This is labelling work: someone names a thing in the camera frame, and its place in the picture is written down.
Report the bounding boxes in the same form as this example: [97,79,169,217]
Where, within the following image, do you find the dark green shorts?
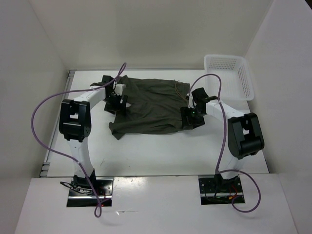
[109,76,190,140]

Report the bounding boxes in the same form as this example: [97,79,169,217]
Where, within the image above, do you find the white perforated plastic basket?
[204,54,254,101]

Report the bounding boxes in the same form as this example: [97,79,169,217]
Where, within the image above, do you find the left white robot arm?
[59,76,127,195]

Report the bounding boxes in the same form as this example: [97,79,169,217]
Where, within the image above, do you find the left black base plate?
[63,177,114,208]

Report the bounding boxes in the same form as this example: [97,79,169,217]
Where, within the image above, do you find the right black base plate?
[198,175,245,205]

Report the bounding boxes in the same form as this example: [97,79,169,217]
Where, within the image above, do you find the aluminium table edge rail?
[39,70,76,177]

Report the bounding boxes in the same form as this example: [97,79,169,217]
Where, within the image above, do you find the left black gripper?
[102,93,127,116]

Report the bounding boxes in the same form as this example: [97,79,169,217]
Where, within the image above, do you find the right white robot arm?
[180,88,265,192]

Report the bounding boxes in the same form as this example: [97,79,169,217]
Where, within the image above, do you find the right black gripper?
[180,105,205,129]

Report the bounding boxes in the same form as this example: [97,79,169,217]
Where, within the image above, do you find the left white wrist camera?
[114,84,126,96]

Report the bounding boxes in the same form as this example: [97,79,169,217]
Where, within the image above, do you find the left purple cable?
[31,62,127,217]

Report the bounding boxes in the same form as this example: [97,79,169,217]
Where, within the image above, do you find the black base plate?
[198,175,245,205]
[63,177,114,208]

